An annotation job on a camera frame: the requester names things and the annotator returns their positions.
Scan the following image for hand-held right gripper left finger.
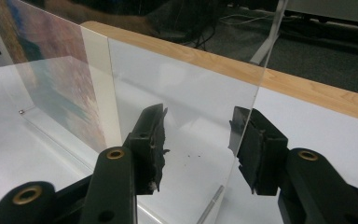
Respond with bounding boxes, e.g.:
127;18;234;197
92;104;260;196
122;103;171;196

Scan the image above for wooden table edge strip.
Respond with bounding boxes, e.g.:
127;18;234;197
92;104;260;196
81;21;358;125

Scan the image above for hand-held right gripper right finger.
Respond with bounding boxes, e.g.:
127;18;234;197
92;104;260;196
227;105;290;197

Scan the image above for photo print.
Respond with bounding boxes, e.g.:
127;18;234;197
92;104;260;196
0;0;124;154

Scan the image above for clear acrylic photo frame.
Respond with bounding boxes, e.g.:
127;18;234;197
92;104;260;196
0;0;290;224

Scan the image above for white floor cable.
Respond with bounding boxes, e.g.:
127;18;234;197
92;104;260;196
218;12;273;27

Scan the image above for black floor cables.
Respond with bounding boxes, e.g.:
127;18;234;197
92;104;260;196
180;18;231;50

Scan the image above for white metal desk frame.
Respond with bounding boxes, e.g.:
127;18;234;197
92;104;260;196
249;0;358;66

